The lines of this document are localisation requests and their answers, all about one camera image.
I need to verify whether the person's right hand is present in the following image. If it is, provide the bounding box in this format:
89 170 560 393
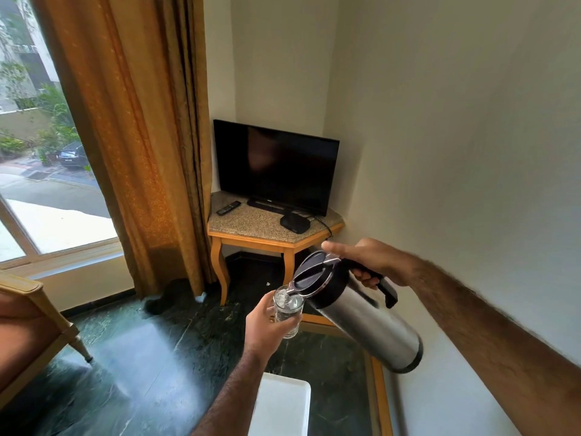
321 238 420 290

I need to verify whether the person's left hand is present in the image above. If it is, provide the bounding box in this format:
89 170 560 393
244 294 303 363

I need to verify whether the clear drinking glass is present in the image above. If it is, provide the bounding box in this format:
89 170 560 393
273 286 305 339

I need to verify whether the steel thermos jug black lid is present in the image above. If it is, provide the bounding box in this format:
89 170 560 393
286 251 424 374

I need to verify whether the person's left forearm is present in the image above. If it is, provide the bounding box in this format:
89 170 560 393
192 347 273 436

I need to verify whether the person's right forearm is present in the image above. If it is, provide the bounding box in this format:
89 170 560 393
404 258 581 436

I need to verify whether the black set-top box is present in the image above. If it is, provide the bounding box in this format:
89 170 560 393
280 212 311 235

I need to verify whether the wooden corner table granite top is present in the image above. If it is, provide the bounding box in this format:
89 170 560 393
207 191 345 306

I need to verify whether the wooden glass top table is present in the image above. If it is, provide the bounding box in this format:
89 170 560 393
265 313 394 436

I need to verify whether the black flat screen television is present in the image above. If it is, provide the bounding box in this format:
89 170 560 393
213 119 340 217

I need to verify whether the white tray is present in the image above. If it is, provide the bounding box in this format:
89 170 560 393
249 372 312 436

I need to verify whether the golden brown curtain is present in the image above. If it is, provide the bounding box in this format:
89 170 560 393
28 0 214 299

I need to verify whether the wooden armchair orange cushion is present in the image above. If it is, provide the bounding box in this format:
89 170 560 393
0 270 94 409

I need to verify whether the dark parked car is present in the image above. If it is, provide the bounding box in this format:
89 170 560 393
57 141 90 170

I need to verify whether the black cable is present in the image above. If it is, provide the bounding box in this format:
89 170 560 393
305 215 334 243

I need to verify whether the window with white frame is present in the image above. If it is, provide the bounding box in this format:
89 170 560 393
0 0 124 271

